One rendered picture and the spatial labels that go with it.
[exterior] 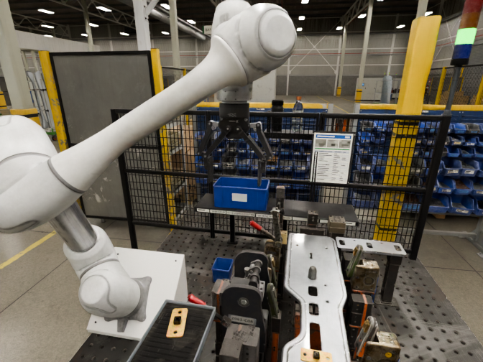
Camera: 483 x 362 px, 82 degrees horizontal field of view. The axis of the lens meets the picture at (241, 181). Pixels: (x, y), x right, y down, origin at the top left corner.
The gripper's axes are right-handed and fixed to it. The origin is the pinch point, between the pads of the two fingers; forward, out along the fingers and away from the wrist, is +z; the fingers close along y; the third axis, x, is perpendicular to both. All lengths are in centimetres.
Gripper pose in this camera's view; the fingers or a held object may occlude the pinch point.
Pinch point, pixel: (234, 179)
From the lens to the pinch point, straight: 76.0
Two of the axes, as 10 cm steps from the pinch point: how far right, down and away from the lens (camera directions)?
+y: 9.8, 0.7, -1.8
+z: 0.0, 9.4, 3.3
